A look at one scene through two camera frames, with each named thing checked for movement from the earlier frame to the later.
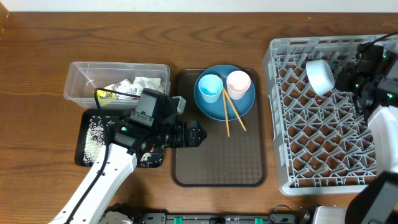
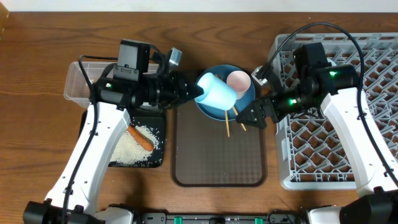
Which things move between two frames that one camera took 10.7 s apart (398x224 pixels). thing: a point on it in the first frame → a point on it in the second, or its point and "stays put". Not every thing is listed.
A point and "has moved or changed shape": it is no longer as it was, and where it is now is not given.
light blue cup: [210, 86] has moved or changed shape
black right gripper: [343, 83] → [257, 106]
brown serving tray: [238, 160] stays put
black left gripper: [185, 139] → [179, 93]
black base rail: [175, 218] stays put
